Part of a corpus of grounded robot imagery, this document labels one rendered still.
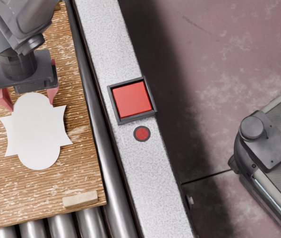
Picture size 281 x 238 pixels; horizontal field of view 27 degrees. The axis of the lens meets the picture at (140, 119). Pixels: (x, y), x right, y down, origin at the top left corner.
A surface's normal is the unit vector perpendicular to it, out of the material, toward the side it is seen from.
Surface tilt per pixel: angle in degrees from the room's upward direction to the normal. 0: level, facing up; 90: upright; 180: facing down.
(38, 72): 16
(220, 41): 0
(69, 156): 0
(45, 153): 10
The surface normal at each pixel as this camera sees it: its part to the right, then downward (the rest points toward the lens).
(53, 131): 0.02, -0.22
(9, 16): -0.75, 0.55
